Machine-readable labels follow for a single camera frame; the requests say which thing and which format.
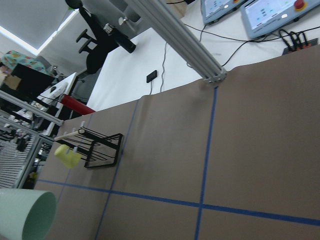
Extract pale green cup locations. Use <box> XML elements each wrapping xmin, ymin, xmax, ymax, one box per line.
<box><xmin>0</xmin><ymin>188</ymin><xmax>57</xmax><ymax>240</ymax></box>

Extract yellow cup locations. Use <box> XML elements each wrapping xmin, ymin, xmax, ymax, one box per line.
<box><xmin>54</xmin><ymin>144</ymin><xmax>82</xmax><ymax>169</ymax></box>

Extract small black box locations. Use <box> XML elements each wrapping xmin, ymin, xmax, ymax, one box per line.
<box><xmin>146</xmin><ymin>70</ymin><xmax>158</xmax><ymax>83</ymax></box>

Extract red cylinder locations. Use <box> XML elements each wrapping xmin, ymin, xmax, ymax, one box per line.
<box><xmin>60</xmin><ymin>94</ymin><xmax>95</xmax><ymax>115</ymax></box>

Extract black office chair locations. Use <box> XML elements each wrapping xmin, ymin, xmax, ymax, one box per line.
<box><xmin>66</xmin><ymin>0</ymin><xmax>136</xmax><ymax>75</ymax></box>

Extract left teach pendant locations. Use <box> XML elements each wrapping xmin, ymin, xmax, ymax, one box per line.
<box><xmin>200</xmin><ymin>0</ymin><xmax>247</xmax><ymax>25</ymax></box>

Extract teach pendant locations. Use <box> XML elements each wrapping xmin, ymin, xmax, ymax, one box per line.
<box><xmin>200</xmin><ymin>0</ymin><xmax>247</xmax><ymax>25</ymax></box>
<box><xmin>240</xmin><ymin>0</ymin><xmax>320</xmax><ymax>40</ymax></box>

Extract right teach pendant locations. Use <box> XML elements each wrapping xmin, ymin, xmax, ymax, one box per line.
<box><xmin>240</xmin><ymin>0</ymin><xmax>320</xmax><ymax>40</ymax></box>

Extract black wire cup rack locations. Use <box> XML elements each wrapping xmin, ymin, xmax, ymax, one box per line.
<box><xmin>53</xmin><ymin>122</ymin><xmax>124</xmax><ymax>169</ymax></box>

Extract aluminium frame post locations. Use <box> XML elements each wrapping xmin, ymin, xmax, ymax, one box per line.
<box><xmin>126</xmin><ymin>0</ymin><xmax>227</xmax><ymax>83</ymax></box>

